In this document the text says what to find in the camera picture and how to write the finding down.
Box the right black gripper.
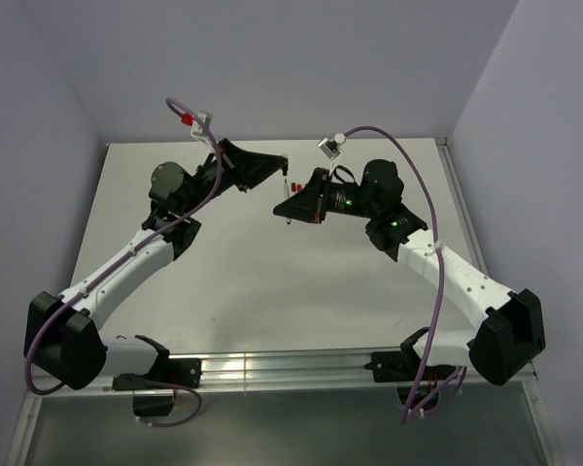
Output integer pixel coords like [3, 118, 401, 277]
[274, 167, 379, 223]

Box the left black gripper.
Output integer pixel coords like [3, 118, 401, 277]
[181, 139, 287, 216]

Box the white marker black tip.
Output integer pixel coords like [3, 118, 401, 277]
[284, 177, 292, 226]

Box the black pen cap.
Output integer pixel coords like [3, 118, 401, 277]
[282, 153, 289, 177]

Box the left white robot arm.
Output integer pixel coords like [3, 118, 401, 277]
[23, 139, 289, 395]

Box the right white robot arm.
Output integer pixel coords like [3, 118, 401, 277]
[273, 159, 546, 385]

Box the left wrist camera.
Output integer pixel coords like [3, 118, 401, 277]
[181, 111, 212, 145]

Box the aluminium front rail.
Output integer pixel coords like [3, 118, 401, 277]
[26, 345, 538, 395]

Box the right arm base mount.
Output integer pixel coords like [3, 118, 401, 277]
[363, 349, 456, 403]

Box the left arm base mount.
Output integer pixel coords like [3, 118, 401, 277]
[112, 357, 203, 428]

